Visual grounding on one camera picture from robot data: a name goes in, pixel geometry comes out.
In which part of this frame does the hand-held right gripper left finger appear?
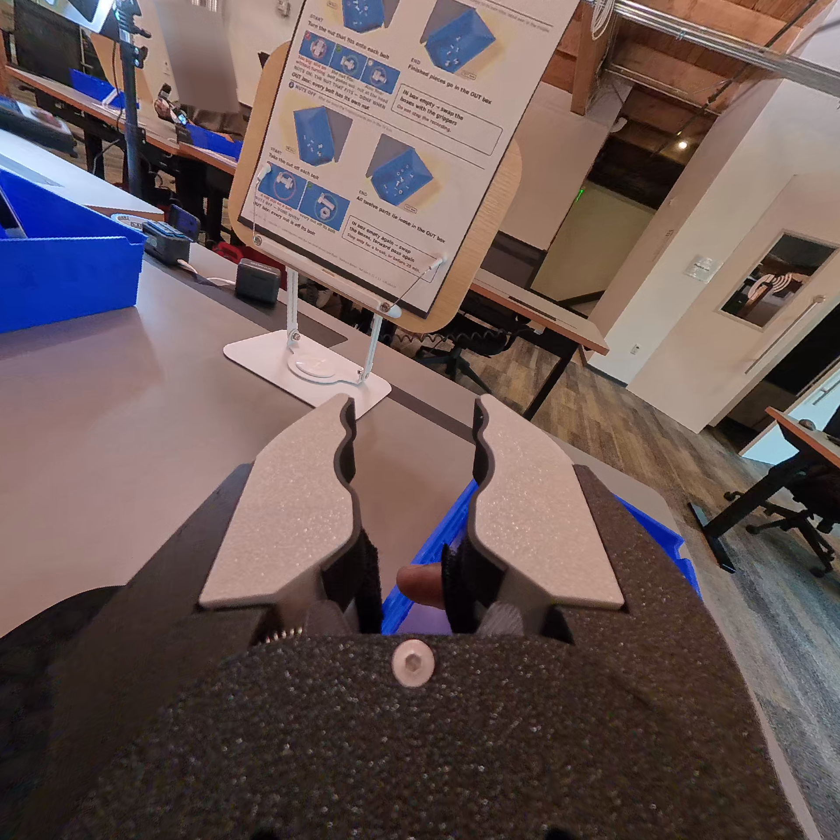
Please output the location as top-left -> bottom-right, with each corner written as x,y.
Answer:
200,394 -> 384,628

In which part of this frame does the blue plastic box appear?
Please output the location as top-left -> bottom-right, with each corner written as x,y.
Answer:
0,171 -> 145,336

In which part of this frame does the white cable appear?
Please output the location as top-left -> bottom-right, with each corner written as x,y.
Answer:
178,258 -> 240,287

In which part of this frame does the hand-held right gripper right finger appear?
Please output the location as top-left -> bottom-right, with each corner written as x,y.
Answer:
451,394 -> 627,628

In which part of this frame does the sign on white stand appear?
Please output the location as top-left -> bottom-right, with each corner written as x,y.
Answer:
224,0 -> 581,421

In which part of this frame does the small black device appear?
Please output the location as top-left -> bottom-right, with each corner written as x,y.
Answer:
141,221 -> 193,266

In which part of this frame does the studio light on stand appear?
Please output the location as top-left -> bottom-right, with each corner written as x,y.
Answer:
79,0 -> 152,200

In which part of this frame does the black office chair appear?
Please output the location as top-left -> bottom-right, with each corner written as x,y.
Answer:
418,315 -> 526,395
749,466 -> 840,578

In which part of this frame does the wooden office desk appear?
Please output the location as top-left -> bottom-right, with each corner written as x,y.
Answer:
689,405 -> 840,574
466,269 -> 611,424
0,66 -> 244,237

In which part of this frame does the large blue plastic bin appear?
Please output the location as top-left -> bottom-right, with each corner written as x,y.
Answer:
381,479 -> 703,637

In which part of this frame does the row of blue bins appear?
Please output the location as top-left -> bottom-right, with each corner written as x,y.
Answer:
69,69 -> 244,161

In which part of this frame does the small black box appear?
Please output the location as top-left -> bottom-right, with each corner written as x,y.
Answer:
235,259 -> 282,307

